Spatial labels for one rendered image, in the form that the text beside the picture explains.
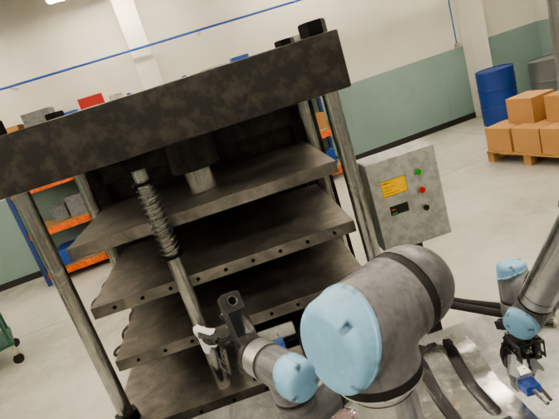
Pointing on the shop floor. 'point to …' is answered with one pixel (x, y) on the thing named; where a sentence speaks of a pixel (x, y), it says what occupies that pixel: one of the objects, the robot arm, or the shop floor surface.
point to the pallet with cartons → (526, 128)
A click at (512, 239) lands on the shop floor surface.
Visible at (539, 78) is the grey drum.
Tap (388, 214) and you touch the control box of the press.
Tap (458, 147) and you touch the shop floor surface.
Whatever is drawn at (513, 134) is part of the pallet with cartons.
